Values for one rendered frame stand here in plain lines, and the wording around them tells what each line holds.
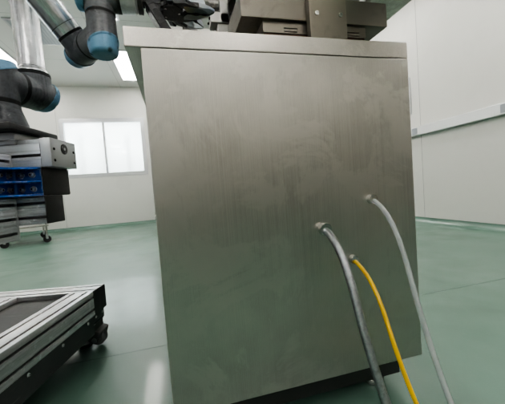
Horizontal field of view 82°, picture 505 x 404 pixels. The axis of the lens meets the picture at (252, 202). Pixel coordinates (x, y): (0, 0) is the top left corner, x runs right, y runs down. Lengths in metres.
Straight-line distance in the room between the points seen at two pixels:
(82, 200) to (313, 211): 6.19
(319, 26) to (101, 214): 6.12
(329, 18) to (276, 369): 0.84
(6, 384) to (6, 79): 0.89
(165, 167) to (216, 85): 0.20
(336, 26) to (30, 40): 1.08
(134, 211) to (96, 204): 0.72
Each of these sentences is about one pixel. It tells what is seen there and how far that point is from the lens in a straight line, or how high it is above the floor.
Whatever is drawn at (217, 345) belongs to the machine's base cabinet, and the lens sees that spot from 0.70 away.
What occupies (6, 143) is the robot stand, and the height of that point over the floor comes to 0.77.
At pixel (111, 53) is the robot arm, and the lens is 0.95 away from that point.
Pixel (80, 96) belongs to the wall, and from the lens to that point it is 6.96.
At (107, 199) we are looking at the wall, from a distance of 6.58.
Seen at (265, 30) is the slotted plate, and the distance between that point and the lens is 0.82.
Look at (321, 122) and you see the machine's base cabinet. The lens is 0.72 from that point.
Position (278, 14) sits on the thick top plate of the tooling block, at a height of 0.98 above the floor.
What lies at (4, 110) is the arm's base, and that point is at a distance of 1.26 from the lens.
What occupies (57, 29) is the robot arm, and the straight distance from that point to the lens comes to 1.08.
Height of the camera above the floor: 0.57
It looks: 3 degrees down
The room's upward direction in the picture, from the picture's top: 4 degrees counter-clockwise
